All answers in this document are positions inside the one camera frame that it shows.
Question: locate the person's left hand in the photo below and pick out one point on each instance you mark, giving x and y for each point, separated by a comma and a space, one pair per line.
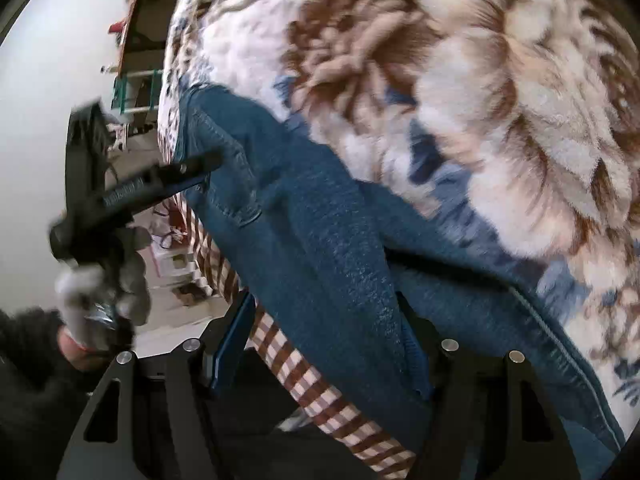
130, 280

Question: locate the floral fleece blanket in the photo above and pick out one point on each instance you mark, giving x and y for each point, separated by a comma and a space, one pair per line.
450, 85

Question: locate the green metal ladder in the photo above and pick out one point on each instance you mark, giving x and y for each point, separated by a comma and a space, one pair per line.
137, 92

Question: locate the blue denim pants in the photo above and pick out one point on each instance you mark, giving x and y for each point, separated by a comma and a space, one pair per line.
320, 260

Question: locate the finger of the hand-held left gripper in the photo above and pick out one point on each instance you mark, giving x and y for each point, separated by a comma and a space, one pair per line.
192, 167

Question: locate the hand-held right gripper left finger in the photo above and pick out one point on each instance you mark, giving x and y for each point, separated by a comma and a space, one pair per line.
231, 347

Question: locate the white storage box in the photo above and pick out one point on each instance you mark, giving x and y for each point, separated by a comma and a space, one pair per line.
177, 260

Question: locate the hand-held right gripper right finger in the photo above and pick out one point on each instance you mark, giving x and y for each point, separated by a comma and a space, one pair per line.
457, 390

